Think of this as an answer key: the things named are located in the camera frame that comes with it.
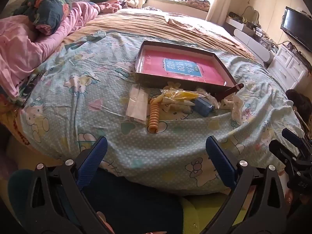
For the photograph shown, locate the cream hair clips in bag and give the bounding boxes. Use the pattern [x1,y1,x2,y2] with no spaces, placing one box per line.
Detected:
[162,99,195,114]

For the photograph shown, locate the small blue box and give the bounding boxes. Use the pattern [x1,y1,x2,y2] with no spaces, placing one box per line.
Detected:
[194,98,215,117]

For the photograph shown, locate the clear plastic bag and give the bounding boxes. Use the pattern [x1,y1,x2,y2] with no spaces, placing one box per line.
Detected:
[230,95,250,125]

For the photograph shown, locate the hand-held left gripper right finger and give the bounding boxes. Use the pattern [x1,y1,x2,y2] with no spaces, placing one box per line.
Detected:
[202,135,285,234]

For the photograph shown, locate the clear bag with white strip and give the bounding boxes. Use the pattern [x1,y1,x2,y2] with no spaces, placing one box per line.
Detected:
[123,83,150,123]

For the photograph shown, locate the wavy frame mirror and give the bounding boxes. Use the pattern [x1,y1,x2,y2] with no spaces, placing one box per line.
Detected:
[244,6,260,27]

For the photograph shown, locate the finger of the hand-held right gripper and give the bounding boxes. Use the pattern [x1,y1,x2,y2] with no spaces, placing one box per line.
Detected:
[269,140,296,166]
[282,128,304,149]

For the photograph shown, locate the green garment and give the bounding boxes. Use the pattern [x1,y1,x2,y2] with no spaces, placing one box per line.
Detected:
[183,192,246,234]

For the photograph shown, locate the dark brown plush toy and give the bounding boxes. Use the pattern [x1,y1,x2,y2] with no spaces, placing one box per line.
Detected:
[285,89,311,127]

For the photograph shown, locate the yellow hair clip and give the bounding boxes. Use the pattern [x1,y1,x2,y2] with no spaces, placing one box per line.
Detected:
[161,89,198,103]

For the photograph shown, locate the cream curtain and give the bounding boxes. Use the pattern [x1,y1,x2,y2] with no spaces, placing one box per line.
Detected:
[206,0,236,22]

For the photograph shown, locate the pink plush toy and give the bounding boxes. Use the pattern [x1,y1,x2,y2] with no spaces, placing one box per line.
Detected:
[99,2,122,14]

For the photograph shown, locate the clothes on window sill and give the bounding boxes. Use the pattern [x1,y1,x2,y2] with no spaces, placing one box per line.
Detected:
[158,0,210,11]

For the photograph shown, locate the tan spiral hair clip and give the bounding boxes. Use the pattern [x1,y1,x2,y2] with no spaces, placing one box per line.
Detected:
[147,95,163,133]

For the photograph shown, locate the pink quilt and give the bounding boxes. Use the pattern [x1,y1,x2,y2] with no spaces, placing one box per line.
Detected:
[0,2,100,100]

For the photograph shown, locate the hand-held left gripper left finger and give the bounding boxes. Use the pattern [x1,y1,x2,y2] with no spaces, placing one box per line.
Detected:
[24,136,108,234]

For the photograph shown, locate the dark cloth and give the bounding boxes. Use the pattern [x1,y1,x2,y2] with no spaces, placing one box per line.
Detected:
[83,168,183,234]

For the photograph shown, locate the black flat television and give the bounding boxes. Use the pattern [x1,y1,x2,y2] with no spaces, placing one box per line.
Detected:
[280,6,312,54]

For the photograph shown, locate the shallow dark cardboard box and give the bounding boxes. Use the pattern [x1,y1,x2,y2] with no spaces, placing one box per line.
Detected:
[135,40,238,93]

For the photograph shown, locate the beige floral cloth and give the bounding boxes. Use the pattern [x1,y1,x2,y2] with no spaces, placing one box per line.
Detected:
[164,14,234,45]

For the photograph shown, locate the cartoon cat printed blanket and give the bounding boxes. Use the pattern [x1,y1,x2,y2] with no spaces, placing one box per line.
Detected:
[19,30,305,195]

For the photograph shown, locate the white drawer cabinet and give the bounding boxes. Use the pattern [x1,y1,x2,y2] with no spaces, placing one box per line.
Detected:
[267,44,310,89]

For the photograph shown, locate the white grey dresser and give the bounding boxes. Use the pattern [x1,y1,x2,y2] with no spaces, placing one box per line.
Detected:
[224,17,275,62]

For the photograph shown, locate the tan bed sheet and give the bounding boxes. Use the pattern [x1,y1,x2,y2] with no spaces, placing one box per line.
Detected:
[62,8,255,61]

